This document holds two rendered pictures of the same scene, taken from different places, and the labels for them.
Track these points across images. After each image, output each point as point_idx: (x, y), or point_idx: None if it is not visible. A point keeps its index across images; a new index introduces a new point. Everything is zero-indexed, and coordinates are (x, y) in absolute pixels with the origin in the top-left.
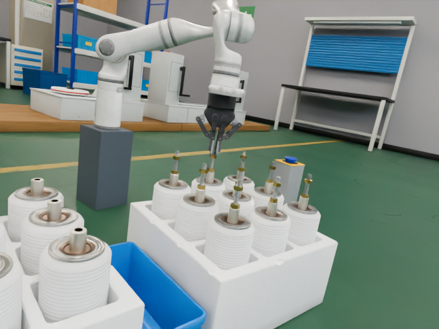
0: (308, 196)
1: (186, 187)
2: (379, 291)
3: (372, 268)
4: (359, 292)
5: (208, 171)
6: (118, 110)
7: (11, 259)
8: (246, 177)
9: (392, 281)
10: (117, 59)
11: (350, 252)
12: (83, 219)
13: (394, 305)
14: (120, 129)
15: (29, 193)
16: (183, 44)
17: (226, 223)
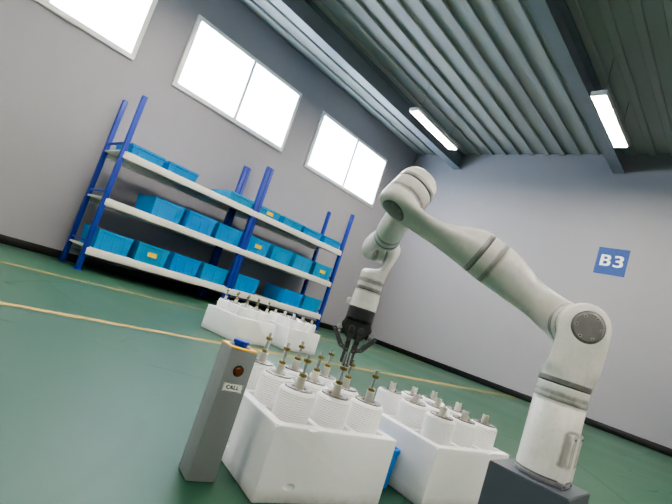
0: (262, 349)
1: (356, 395)
2: (121, 415)
3: (76, 421)
4: (147, 422)
5: (341, 385)
6: (524, 426)
7: (406, 392)
8: (289, 385)
9: (82, 411)
10: (549, 336)
11: (62, 436)
12: (403, 401)
13: (128, 409)
14: (516, 469)
15: (445, 417)
16: (456, 262)
17: (329, 375)
